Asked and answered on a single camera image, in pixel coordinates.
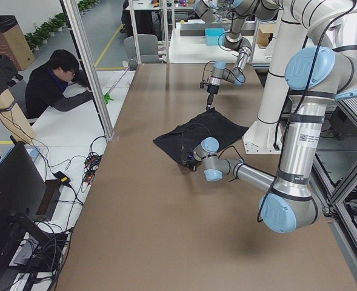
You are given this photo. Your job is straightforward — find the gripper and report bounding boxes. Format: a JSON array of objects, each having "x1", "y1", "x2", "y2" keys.
[
  {"x1": 200, "y1": 77, "x2": 220, "y2": 110},
  {"x1": 180, "y1": 147, "x2": 200, "y2": 172}
]

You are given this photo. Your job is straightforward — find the black t-shirt with logo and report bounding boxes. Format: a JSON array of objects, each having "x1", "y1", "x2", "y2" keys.
[{"x1": 153, "y1": 108, "x2": 249, "y2": 165}]

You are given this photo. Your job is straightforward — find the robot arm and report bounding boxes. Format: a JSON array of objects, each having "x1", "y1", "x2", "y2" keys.
[
  {"x1": 181, "y1": 1, "x2": 357, "y2": 233},
  {"x1": 193, "y1": 1, "x2": 279, "y2": 111}
]

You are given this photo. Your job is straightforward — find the blue plastic bin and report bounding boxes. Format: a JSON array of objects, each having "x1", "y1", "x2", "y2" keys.
[{"x1": 204, "y1": 28, "x2": 225, "y2": 45}]

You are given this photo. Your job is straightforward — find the grey office chair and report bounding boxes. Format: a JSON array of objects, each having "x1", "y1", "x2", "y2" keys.
[{"x1": 124, "y1": 34, "x2": 161, "y2": 64}]

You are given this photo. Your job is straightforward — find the seated person in black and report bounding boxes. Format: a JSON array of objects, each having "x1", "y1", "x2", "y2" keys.
[{"x1": 25, "y1": 49, "x2": 93, "y2": 119}]

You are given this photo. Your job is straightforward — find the black Huawei monitor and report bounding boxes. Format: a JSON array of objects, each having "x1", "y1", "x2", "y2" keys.
[{"x1": 0, "y1": 142, "x2": 46, "y2": 280}]

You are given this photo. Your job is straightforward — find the brown cardboard box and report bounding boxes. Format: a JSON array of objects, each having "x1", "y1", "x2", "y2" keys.
[{"x1": 0, "y1": 15, "x2": 35, "y2": 71}]

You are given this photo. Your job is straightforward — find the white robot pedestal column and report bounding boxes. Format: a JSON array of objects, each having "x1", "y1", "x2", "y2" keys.
[{"x1": 242, "y1": 7, "x2": 306, "y2": 154}]

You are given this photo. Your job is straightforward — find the aluminium frame post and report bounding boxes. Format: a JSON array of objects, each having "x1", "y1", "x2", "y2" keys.
[{"x1": 60, "y1": 0, "x2": 115, "y2": 141}]

